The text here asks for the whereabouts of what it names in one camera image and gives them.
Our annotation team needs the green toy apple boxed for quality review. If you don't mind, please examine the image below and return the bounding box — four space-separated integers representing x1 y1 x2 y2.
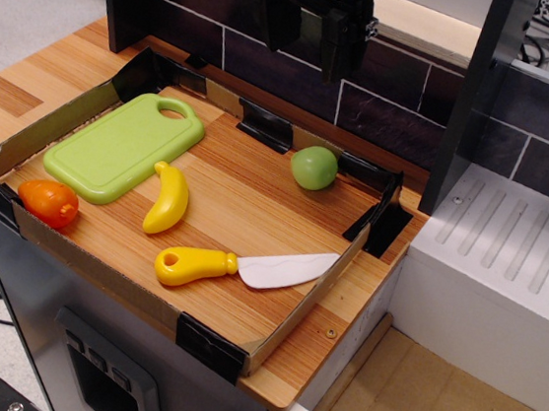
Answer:
290 146 338 191

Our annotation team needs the green plastic cutting board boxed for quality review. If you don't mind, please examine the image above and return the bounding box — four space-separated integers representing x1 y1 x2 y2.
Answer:
43 93 205 205

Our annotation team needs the yellow toy banana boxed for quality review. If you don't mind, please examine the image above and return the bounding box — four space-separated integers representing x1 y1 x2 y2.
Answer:
142 161 189 235

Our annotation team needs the cardboard fence with black tape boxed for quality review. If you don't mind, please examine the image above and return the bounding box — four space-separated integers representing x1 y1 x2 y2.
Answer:
0 29 430 405

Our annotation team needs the silver toy oven front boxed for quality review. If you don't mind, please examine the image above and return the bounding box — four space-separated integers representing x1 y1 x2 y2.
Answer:
0 221 267 411

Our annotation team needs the white toy sink drainboard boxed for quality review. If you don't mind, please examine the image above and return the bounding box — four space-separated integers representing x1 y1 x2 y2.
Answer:
390 166 549 411

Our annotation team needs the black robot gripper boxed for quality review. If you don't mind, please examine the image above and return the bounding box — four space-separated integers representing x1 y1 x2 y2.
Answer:
254 0 377 84

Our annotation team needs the yellow handled white toy knife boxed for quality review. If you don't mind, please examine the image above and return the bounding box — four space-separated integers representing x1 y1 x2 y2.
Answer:
154 246 340 290

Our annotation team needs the orange toy carrot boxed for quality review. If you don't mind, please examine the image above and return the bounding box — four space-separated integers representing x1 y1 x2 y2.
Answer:
18 179 79 230

